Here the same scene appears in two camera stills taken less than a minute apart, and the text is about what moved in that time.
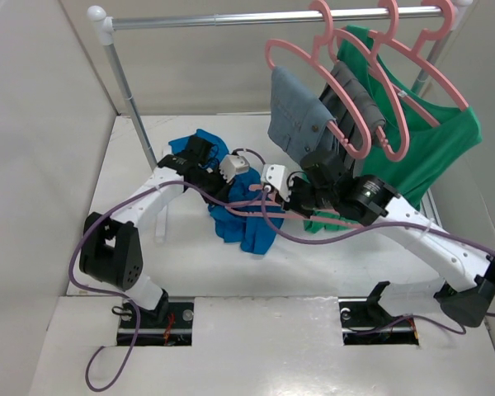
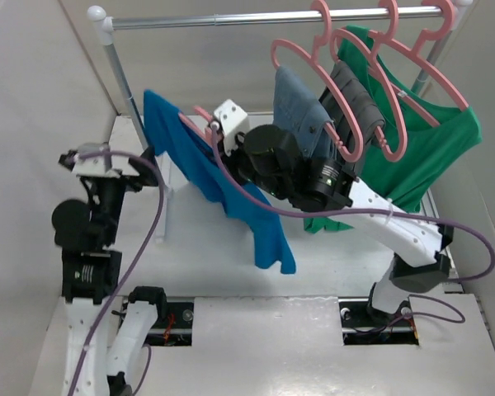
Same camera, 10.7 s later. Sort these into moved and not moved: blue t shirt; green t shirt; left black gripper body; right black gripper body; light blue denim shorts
Moved: left black gripper body; right black gripper body; blue t shirt
Not moved: green t shirt; light blue denim shorts
